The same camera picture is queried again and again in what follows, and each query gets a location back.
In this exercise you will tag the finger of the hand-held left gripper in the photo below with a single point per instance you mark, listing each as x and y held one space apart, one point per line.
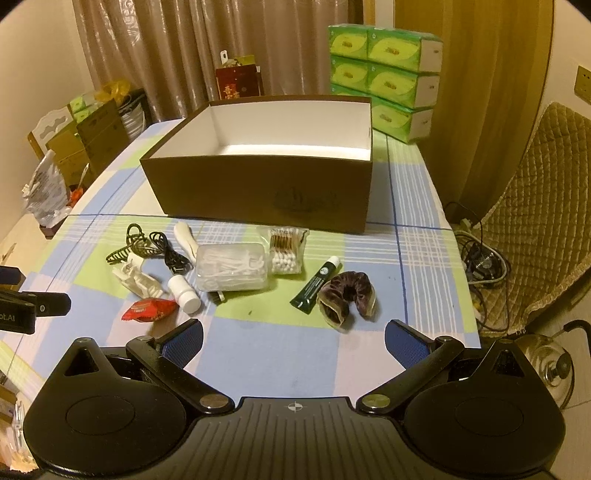
51 305
10 278

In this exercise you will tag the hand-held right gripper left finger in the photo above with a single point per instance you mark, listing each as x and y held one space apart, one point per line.
182 342

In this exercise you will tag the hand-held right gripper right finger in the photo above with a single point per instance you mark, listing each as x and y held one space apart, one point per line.
408 344

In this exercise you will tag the small white bottle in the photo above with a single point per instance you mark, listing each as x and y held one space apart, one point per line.
184 295

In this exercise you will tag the red snack packet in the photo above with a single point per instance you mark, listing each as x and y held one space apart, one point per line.
147 310

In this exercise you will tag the white hair clip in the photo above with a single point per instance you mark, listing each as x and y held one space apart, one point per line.
143 284

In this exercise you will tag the clear floss pick box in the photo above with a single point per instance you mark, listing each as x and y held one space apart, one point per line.
231 272

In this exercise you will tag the black binder clip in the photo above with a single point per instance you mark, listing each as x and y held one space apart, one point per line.
121 255

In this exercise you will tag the dark green tube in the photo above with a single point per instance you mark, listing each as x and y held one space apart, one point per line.
311 290

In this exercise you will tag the cotton swab bag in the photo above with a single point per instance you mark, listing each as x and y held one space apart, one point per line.
284 254

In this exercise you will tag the brown cardboard box white inside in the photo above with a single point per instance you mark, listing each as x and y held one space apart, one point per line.
231 194

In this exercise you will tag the clear plastic bag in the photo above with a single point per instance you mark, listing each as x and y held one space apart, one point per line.
46 189

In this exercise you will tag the open box of small goods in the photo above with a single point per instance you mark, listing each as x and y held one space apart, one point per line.
16 429

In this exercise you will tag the tan cardboard box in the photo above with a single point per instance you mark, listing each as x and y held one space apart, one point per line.
67 159

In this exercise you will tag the glass teapot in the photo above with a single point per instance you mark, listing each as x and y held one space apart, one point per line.
549 374

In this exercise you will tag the white carved chair back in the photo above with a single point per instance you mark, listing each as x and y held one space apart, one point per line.
48 127

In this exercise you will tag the dark brown cardboard box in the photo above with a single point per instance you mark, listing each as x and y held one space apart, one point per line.
104 134

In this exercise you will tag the small green tissue bundle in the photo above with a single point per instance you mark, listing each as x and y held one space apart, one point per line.
83 106

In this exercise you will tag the chair with quilted cover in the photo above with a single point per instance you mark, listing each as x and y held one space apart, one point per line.
540 207

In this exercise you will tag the stack of metal plates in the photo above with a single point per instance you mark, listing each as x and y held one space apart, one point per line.
136 115

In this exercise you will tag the yellow ribbon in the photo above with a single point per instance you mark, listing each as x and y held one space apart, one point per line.
113 90

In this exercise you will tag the golden brown curtain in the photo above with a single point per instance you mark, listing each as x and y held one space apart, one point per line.
475 92

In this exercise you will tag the red gift bag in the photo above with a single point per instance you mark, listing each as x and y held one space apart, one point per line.
238 85

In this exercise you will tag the shiny brown curtain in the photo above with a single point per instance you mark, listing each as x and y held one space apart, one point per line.
161 46

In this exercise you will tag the stack of green tissue packs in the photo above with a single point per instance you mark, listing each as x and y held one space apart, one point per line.
392 50

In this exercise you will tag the gold wall socket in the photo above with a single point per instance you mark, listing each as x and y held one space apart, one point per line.
584 81

